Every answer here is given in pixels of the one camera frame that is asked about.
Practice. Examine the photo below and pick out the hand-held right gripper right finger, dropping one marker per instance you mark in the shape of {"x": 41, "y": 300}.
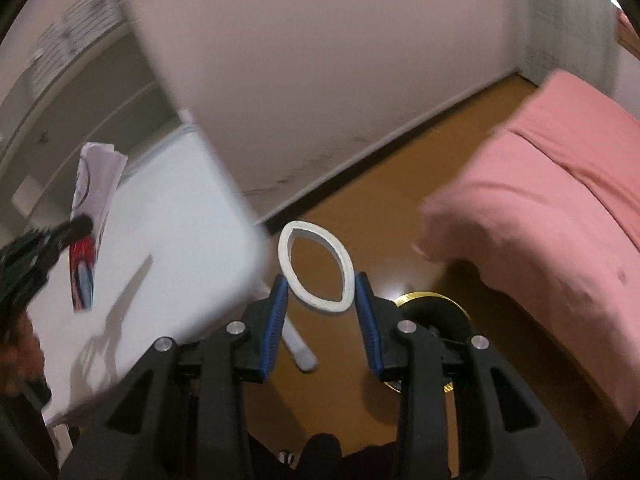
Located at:
{"x": 367, "y": 326}

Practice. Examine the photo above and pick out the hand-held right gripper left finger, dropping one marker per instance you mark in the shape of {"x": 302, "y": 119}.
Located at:
{"x": 275, "y": 331}

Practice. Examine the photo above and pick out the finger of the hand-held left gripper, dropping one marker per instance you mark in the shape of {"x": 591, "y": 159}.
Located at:
{"x": 75, "y": 226}

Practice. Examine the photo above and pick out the white printed wrapper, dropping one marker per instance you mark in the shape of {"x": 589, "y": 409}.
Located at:
{"x": 95, "y": 185}

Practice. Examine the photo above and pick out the black round container gold rim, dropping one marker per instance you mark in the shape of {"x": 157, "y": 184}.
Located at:
{"x": 435, "y": 315}

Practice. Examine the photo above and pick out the person's left forearm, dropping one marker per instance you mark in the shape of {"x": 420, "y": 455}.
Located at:
{"x": 20, "y": 440}

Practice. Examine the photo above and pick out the person's left hand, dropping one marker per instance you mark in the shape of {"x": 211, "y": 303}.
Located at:
{"x": 20, "y": 347}

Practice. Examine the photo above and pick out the white table leg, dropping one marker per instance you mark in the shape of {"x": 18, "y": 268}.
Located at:
{"x": 300, "y": 347}

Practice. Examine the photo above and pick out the white shelf unit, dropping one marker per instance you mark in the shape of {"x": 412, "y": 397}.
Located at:
{"x": 115, "y": 75}

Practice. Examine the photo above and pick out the pink blanket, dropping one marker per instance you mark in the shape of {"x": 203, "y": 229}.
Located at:
{"x": 540, "y": 200}

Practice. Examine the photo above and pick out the printed wall sheet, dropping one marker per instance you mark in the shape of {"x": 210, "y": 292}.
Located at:
{"x": 85, "y": 15}

